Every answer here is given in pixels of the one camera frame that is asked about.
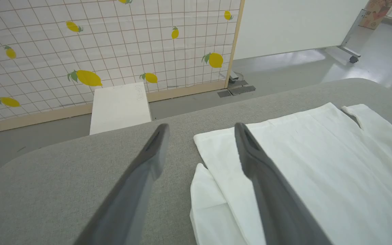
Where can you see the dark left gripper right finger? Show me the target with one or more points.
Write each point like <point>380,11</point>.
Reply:
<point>274,204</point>

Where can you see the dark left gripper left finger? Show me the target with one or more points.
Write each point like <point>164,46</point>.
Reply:
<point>138,190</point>

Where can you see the white zip garment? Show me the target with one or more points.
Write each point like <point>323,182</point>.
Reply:
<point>335,170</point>

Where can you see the white rectangular block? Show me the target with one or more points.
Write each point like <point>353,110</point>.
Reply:
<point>121,105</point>

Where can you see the grey metal partition foot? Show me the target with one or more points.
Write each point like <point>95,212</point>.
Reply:
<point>234,76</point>

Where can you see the lemon print partition screen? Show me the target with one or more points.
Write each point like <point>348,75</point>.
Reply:
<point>114,41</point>

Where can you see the grey board leg with caster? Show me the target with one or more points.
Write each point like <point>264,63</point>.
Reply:
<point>344,51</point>

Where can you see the white partition board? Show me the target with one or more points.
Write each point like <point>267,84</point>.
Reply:
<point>284,23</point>

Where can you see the brown cardboard box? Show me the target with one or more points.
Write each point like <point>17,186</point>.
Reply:
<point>376,13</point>

